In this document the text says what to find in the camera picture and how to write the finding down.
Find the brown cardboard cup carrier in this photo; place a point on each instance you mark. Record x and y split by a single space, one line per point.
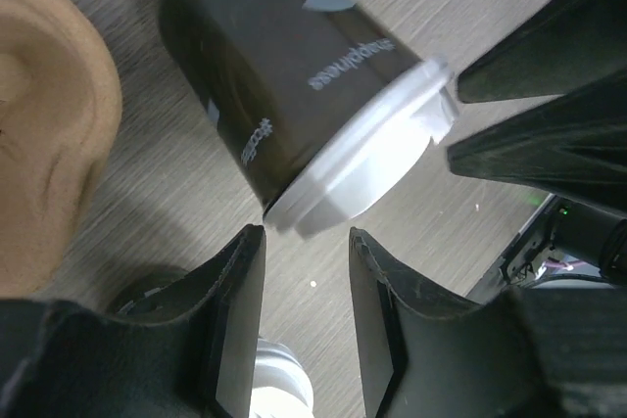
61 107

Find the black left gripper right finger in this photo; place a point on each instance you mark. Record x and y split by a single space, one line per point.
425 351

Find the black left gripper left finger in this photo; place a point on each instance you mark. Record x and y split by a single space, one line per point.
186 349

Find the single white cup lid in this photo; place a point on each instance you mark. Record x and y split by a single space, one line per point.
281 386

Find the black paper coffee cup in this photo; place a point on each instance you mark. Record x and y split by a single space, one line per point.
280 77

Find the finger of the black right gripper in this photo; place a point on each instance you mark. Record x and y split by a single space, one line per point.
566 44
573 146

